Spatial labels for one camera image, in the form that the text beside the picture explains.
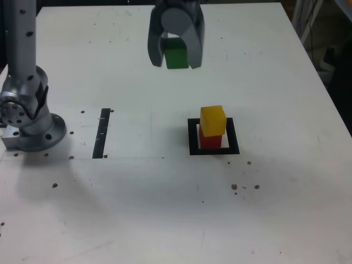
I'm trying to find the white metal frame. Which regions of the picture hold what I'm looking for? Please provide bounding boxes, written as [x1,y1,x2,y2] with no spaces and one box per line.
[291,0,327,47]

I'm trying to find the red cube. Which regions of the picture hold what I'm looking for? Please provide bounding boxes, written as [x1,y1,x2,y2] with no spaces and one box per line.
[198,125,223,150]

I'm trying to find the yellow cube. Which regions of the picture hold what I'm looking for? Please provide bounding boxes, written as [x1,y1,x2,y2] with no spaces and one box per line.
[200,105,227,137]

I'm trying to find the black tape strip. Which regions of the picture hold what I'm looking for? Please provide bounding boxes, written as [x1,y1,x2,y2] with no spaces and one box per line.
[92,108,111,160]

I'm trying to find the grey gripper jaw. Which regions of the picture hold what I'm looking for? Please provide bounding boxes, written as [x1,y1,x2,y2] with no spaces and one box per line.
[147,4,169,68]
[161,5,206,69]

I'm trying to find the green cube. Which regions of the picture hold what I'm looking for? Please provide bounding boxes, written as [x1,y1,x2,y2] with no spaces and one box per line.
[163,38,190,69]

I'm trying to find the black tape square outline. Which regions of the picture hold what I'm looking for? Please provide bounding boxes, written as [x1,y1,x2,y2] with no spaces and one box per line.
[187,117,240,156]

